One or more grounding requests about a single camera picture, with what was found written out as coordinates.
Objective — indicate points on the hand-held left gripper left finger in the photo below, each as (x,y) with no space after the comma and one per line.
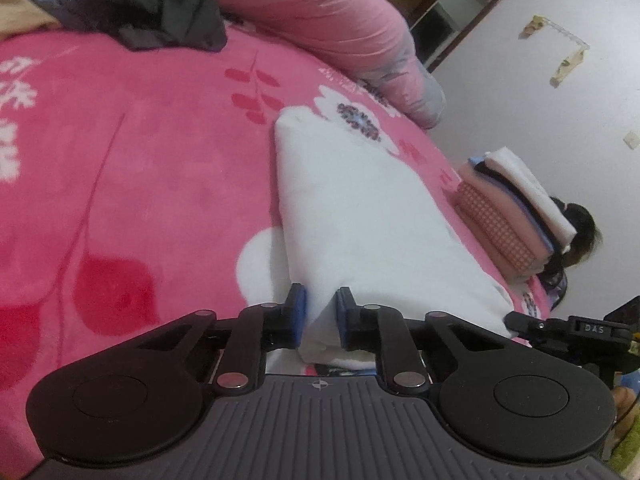
(299,310)

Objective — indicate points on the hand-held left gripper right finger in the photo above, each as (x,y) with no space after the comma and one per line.
(341,317)

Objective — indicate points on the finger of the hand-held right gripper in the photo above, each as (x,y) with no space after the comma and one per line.
(520,322)

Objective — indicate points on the white garment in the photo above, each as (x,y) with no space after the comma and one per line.
(360,210)

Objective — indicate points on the stack of folded clothes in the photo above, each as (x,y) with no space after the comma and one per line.
(500,220)

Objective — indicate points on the pink floral blanket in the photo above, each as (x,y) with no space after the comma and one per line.
(150,160)

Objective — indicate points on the long yellowish hanging rag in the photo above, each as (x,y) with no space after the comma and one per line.
(567,67)

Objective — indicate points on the small yellowish hanging rag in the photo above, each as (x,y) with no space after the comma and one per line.
(532,27)

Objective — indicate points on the pink grey quilt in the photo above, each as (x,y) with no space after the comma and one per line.
(325,5)

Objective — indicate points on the dark grey garment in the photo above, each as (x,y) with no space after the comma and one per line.
(165,15)

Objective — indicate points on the beige garment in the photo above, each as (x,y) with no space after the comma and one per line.
(20,15)

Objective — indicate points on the wall switch plate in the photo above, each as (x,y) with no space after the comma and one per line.
(633,140)

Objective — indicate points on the wall hook rack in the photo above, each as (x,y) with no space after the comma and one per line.
(567,32)

